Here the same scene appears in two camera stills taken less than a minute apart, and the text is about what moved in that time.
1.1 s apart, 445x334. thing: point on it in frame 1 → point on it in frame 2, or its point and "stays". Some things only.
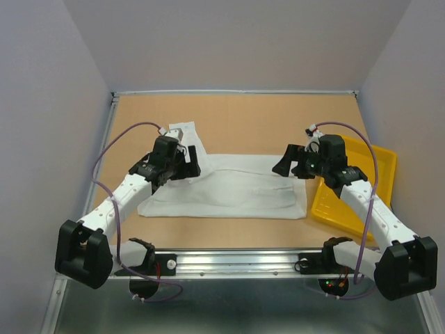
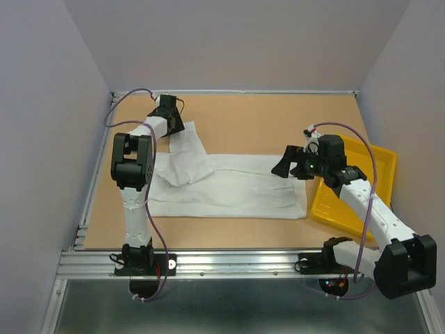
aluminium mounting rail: x=233 y=264 stays
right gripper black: x=292 y=154 stays
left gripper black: x=186 y=170 → x=178 y=126
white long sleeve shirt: x=229 y=186 stays
